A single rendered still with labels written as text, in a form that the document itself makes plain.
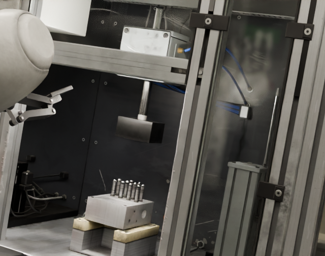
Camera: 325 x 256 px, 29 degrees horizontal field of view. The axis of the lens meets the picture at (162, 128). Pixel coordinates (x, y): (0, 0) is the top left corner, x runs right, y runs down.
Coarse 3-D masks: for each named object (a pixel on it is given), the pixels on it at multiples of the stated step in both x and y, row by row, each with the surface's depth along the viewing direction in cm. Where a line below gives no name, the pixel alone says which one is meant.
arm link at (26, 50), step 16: (0, 16) 75; (16, 16) 75; (32, 16) 77; (0, 32) 74; (16, 32) 74; (32, 32) 76; (48, 32) 79; (0, 48) 73; (16, 48) 74; (32, 48) 75; (48, 48) 78; (0, 64) 74; (16, 64) 74; (32, 64) 75; (48, 64) 78; (0, 80) 75; (16, 80) 75; (32, 80) 77; (0, 96) 77; (16, 96) 78; (0, 112) 82
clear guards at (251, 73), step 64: (64, 0) 124; (128, 0) 118; (192, 0) 112; (256, 0) 107; (64, 64) 124; (128, 64) 117; (256, 64) 107; (256, 128) 106; (192, 192) 111; (256, 192) 106
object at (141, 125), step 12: (144, 84) 138; (144, 96) 138; (144, 108) 138; (120, 120) 138; (132, 120) 137; (144, 120) 137; (120, 132) 138; (132, 132) 137; (144, 132) 136; (156, 132) 138
